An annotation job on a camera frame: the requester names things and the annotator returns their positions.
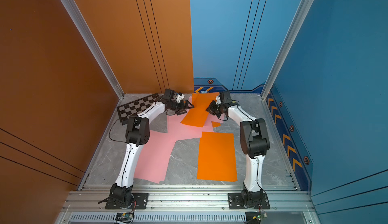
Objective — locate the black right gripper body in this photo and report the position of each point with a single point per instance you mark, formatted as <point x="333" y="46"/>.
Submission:
<point x="220" y="106"/>

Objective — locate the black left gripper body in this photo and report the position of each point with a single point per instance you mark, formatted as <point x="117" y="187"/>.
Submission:
<point x="176" y="106"/>

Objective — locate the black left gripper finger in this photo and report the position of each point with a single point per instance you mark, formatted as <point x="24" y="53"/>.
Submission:
<point x="185" y="104"/>
<point x="181" y="112"/>

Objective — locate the large orange paper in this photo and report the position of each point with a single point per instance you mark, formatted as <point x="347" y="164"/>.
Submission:
<point x="216" y="160"/>

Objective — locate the large curved pink paper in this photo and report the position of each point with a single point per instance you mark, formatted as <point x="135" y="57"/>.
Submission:
<point x="154" y="158"/>

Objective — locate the pink paper underneath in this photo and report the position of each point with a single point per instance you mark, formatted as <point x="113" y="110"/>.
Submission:
<point x="191" y="101"/>

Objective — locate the orange paper front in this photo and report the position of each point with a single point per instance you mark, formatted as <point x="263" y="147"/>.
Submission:
<point x="197" y="116"/>

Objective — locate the orange curved paper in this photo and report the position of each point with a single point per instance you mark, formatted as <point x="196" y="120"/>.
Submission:
<point x="215" y="124"/>

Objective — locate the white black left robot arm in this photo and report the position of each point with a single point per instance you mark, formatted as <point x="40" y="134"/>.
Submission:
<point x="137" y="136"/>

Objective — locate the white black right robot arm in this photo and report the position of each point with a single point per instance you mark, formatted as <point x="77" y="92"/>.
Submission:
<point x="254" y="142"/>

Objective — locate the black grey chessboard case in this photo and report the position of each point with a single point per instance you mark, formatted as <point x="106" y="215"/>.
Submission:
<point x="135" y="107"/>

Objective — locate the right green circuit board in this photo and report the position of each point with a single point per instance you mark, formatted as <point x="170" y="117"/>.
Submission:
<point x="255" y="217"/>

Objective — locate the green circuit board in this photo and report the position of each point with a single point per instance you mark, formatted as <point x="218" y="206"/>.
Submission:
<point x="124" y="218"/>
<point x="255" y="217"/>

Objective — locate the left green circuit board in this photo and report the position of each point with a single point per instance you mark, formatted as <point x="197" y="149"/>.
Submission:
<point x="124" y="218"/>

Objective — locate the ventilation grille strip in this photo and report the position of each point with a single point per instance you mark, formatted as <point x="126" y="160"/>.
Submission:
<point x="97" y="217"/>

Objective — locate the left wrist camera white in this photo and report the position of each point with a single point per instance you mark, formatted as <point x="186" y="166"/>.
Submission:
<point x="180" y="97"/>

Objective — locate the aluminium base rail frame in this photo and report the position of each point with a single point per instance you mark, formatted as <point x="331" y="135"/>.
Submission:
<point x="287" y="205"/>

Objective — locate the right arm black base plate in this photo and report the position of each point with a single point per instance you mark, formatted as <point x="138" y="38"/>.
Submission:
<point x="245" y="200"/>

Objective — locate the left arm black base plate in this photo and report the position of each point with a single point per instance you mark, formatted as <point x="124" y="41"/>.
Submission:
<point x="137" y="201"/>

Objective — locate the right aluminium corner post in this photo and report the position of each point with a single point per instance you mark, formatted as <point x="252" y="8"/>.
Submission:
<point x="287" y="44"/>

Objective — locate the aluminium corner post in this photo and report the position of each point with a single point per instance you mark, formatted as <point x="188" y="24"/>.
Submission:
<point x="88" y="37"/>
<point x="287" y="44"/>

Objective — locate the left aluminium corner post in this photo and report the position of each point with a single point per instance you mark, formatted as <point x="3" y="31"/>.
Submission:
<point x="88" y="37"/>

